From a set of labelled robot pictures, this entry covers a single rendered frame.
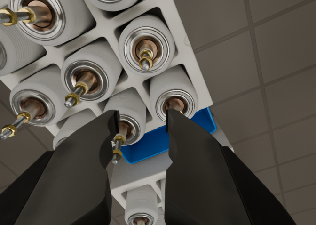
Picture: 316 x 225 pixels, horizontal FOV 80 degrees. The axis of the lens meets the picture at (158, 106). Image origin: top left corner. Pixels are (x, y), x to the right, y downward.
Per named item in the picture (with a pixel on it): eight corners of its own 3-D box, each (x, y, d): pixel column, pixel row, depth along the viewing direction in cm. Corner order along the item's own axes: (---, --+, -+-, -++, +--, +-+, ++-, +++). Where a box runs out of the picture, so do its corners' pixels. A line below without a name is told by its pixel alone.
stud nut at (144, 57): (146, 52, 25) (146, 53, 24) (155, 61, 25) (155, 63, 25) (136, 63, 25) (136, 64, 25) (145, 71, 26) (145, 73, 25)
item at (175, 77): (163, 50, 49) (169, 73, 33) (191, 70, 52) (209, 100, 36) (143, 79, 53) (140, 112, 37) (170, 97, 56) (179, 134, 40)
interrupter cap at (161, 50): (138, 15, 29) (137, 16, 28) (177, 42, 31) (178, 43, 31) (115, 58, 32) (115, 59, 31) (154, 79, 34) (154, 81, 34)
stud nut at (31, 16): (17, 14, 25) (13, 14, 25) (24, 4, 25) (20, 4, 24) (31, 25, 26) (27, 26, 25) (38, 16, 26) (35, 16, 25)
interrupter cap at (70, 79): (111, 99, 36) (110, 100, 35) (70, 100, 35) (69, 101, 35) (106, 59, 32) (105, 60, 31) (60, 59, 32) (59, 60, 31)
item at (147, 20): (140, 4, 44) (135, 5, 28) (174, 28, 47) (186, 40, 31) (121, 41, 48) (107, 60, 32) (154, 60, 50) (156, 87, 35)
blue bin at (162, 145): (132, 141, 72) (129, 165, 61) (117, 119, 67) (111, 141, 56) (207, 110, 67) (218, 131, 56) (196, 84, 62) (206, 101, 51)
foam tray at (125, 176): (157, 206, 91) (159, 249, 76) (116, 150, 74) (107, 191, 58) (237, 181, 85) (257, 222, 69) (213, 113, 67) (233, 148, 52)
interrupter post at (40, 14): (28, 13, 28) (14, 14, 25) (37, 1, 28) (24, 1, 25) (43, 26, 29) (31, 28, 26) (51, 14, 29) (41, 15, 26)
